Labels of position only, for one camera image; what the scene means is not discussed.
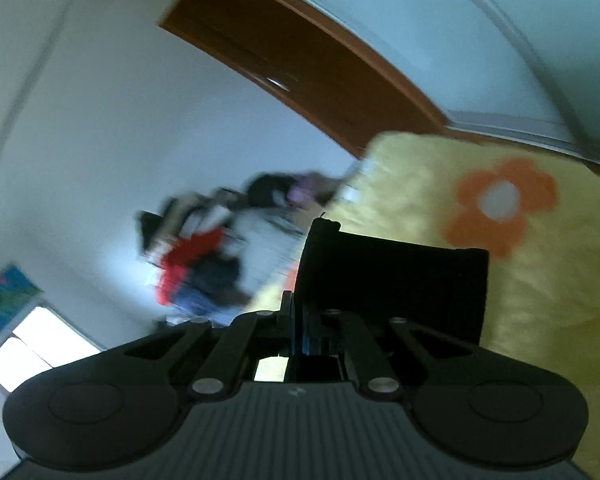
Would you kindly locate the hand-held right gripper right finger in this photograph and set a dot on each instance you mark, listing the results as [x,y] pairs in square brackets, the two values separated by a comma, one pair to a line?
[327,337]

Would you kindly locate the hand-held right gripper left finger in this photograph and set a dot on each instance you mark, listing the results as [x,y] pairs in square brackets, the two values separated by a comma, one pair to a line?
[286,330]

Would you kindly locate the black pants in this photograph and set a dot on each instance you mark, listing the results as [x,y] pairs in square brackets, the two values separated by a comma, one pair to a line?
[395,280]

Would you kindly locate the pile of clothes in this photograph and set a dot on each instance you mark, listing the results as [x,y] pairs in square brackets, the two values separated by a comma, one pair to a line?
[260,220]

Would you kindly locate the red jacket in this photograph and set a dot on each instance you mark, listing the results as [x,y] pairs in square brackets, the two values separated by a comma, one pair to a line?
[185,260]

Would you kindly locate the yellow carrot print blanket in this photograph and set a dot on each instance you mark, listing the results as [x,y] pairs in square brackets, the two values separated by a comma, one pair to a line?
[555,285]

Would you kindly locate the window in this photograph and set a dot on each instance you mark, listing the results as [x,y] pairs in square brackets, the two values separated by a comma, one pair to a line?
[35,350]

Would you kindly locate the brown wooden door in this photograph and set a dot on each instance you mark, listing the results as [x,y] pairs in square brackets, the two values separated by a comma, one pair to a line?
[300,55]

